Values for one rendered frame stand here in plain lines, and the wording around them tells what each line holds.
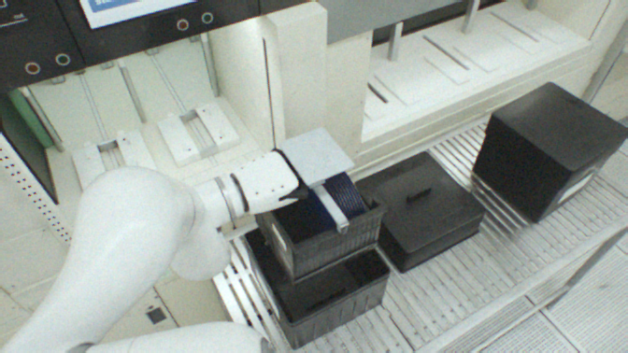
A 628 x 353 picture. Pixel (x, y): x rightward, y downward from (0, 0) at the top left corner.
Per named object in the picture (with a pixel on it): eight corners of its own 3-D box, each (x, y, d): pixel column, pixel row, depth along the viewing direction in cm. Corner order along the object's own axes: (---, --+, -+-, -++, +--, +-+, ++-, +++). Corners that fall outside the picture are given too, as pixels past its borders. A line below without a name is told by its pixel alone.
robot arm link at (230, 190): (217, 196, 84) (232, 190, 85) (235, 230, 79) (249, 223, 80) (208, 166, 78) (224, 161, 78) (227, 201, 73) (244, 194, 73)
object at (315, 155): (253, 226, 110) (237, 133, 86) (325, 195, 116) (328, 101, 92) (299, 306, 96) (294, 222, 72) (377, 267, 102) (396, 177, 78)
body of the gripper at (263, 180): (226, 189, 84) (278, 168, 88) (247, 227, 79) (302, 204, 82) (219, 162, 79) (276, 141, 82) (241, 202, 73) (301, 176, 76)
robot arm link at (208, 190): (235, 224, 74) (214, 174, 74) (159, 258, 70) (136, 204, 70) (231, 226, 82) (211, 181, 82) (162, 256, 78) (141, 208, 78)
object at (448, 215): (402, 275, 124) (409, 250, 114) (347, 202, 140) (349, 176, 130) (480, 232, 133) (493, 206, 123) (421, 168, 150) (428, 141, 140)
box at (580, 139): (535, 226, 134) (572, 172, 115) (467, 168, 150) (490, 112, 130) (592, 186, 145) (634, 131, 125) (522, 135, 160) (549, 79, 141)
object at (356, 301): (249, 266, 126) (240, 233, 112) (333, 228, 134) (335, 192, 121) (292, 352, 110) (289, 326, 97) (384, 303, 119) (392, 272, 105)
